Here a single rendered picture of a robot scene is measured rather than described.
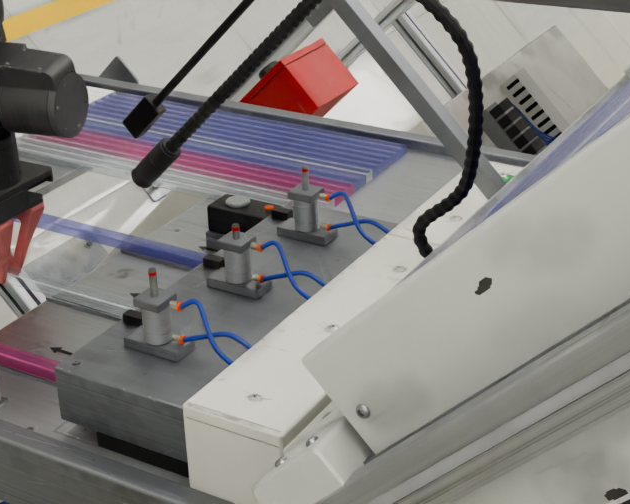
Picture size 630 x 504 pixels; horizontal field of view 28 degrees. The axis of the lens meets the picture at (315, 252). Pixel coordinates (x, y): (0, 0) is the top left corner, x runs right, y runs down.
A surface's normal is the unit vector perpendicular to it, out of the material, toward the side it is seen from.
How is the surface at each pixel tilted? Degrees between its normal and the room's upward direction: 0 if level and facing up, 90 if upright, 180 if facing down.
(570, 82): 0
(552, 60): 0
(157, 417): 90
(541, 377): 90
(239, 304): 45
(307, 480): 90
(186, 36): 0
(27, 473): 90
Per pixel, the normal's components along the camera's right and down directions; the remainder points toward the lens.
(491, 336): -0.51, 0.40
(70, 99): 0.94, 0.11
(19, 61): -0.03, -0.80
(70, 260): 0.59, -0.48
